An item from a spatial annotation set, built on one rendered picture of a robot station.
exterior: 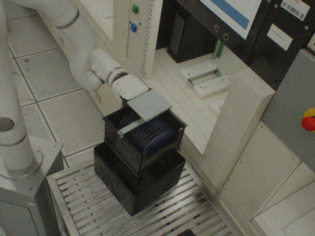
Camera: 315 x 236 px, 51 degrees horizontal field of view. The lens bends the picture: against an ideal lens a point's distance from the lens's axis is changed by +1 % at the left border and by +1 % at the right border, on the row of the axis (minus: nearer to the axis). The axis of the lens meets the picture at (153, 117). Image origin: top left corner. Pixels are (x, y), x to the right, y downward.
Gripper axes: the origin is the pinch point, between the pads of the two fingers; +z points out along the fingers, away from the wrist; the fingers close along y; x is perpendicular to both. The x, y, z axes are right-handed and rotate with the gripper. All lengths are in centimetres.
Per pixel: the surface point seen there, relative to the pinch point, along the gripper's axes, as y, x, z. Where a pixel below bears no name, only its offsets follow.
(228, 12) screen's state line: -26.5, 29.2, 2.1
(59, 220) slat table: 30, -86, -20
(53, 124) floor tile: -11, -122, -106
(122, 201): 13.6, -41.5, 7.3
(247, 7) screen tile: -25.3, 34.3, 8.3
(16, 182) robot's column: 41, -46, -28
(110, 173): 13.7, -31.1, -1.4
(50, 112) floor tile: -16, -122, -119
